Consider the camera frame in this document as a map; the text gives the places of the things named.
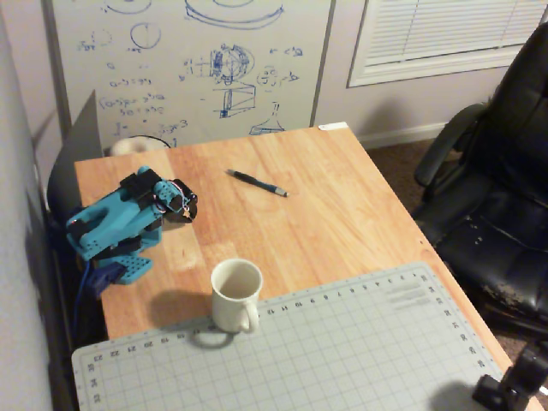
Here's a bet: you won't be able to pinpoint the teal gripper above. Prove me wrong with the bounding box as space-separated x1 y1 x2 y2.
152 178 200 225

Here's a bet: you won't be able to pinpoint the dark blue pen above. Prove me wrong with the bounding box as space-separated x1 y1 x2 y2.
225 168 290 199

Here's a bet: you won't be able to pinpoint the white round roll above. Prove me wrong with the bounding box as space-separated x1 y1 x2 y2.
109 134 173 158

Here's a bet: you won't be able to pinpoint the dark blue table clamp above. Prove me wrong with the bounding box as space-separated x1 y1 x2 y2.
80 260 126 300

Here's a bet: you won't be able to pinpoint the white ceramic mug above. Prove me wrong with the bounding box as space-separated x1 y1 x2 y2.
210 258 264 335

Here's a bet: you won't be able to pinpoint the whiteboard with blue drawings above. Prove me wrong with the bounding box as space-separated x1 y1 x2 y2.
41 0 337 150

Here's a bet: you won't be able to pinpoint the grey cutting mat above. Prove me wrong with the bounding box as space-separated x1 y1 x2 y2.
70 260 507 411

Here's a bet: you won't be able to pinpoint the white window blinds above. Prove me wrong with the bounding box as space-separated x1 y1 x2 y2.
347 0 548 89

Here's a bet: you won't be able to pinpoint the black leather office chair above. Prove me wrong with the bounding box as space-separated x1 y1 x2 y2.
412 20 548 342

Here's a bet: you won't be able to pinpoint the blue cable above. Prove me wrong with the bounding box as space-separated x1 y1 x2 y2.
73 256 93 348

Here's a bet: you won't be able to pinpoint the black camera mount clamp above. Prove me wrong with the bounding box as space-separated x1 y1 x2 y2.
471 342 548 411

